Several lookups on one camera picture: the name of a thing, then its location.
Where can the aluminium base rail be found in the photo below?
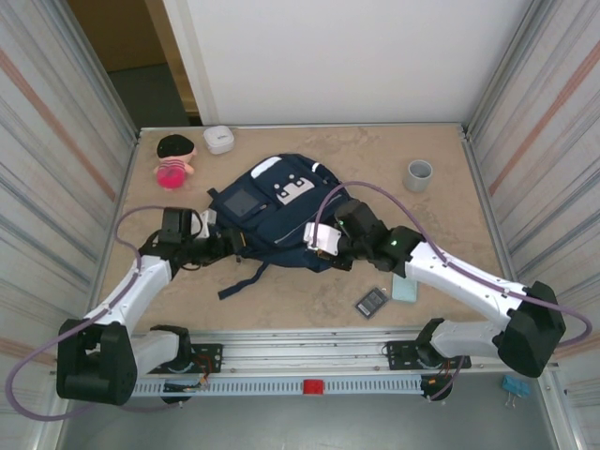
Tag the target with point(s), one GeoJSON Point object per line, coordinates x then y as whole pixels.
{"type": "Point", "coordinates": [304, 349]}

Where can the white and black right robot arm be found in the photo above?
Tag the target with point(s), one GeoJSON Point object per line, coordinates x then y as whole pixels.
{"type": "Point", "coordinates": [459, 281]}

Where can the small white square box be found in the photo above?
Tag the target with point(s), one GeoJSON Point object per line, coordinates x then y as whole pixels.
{"type": "Point", "coordinates": [218, 138]}

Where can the pink plush doll black hair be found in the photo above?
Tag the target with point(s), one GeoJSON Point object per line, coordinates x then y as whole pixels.
{"type": "Point", "coordinates": [174, 164]}

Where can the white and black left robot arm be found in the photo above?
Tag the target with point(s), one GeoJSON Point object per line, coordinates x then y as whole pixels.
{"type": "Point", "coordinates": [140, 286]}

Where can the navy blue backpack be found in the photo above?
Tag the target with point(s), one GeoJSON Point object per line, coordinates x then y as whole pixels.
{"type": "Point", "coordinates": [262, 220]}

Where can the red block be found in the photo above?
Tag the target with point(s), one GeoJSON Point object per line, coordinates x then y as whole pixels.
{"type": "Point", "coordinates": [313, 386]}

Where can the translucent corrugated side panel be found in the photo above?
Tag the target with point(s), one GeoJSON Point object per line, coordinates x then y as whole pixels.
{"type": "Point", "coordinates": [553, 140]}
{"type": "Point", "coordinates": [47, 164]}

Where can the grey plastic cup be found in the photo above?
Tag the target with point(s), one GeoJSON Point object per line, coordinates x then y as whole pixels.
{"type": "Point", "coordinates": [418, 180]}

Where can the blue binder clip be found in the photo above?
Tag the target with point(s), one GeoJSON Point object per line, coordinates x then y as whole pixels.
{"type": "Point", "coordinates": [515, 385]}

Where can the black pocket calculator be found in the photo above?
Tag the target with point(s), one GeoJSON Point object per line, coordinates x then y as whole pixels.
{"type": "Point", "coordinates": [372, 304]}

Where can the light teal pencil case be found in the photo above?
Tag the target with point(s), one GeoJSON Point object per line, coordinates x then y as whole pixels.
{"type": "Point", "coordinates": [404, 291]}

